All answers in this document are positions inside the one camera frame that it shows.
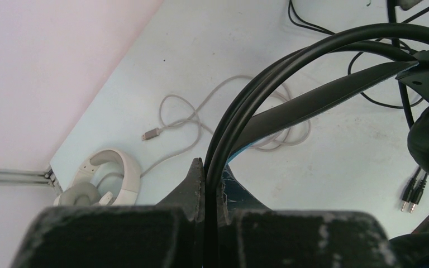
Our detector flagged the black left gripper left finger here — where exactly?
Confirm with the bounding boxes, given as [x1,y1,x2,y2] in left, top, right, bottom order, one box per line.
[11,158,204,267]

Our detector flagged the white gaming headset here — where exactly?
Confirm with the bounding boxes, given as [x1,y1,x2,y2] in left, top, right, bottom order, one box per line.
[53,75,312,207]

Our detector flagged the black headset with blue band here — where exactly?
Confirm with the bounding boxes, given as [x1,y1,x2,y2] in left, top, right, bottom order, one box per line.
[201,0,429,268]

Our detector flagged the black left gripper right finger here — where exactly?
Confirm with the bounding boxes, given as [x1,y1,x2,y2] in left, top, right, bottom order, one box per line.
[218,167,400,267]

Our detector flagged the small black on-ear headphones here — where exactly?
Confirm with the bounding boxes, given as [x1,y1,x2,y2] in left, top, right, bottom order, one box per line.
[288,0,426,110]

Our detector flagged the left aluminium frame post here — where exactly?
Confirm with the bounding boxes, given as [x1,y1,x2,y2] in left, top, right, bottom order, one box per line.
[0,168,63,194]

